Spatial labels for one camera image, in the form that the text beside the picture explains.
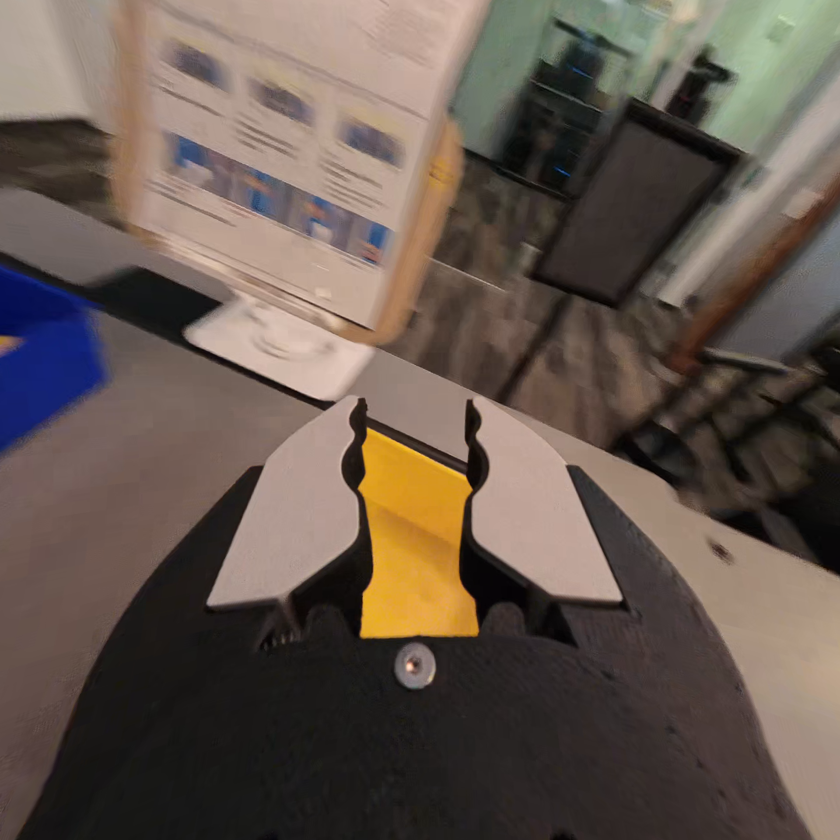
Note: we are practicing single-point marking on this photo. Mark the blue plastic box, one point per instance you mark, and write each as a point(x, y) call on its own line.
point(46, 354)

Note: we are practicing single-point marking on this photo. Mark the white board stand base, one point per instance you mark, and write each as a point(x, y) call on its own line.
point(282, 348)

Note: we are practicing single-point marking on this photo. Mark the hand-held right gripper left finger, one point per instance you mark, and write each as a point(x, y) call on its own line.
point(289, 525)

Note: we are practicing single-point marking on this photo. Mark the yellow plastic box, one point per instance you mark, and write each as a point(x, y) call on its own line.
point(420, 538)

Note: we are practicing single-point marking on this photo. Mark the wooden board with instruction sheet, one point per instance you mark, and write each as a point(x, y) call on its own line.
point(282, 151)

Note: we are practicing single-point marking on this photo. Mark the black framed screen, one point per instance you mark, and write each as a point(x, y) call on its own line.
point(636, 210)

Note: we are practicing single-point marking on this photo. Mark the dark rectangular table plate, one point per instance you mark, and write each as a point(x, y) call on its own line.
point(157, 298)

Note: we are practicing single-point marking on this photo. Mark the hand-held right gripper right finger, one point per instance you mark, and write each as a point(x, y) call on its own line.
point(544, 525)

